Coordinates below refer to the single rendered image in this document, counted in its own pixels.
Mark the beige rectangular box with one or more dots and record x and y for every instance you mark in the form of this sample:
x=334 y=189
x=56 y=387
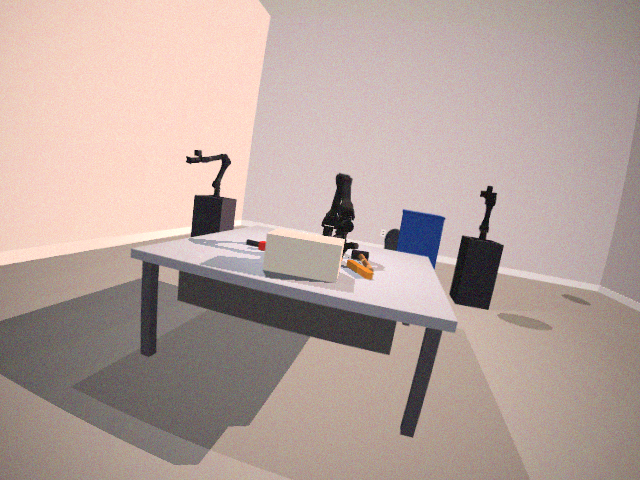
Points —
x=303 y=254

